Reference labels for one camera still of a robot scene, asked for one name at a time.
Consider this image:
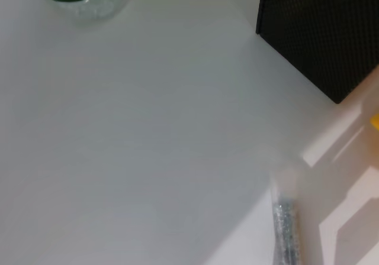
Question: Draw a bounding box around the black mesh pen holder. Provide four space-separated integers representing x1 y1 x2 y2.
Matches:
255 0 379 105

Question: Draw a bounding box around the silver staples strip clear wrapper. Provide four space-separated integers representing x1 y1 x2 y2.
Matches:
271 170 301 265

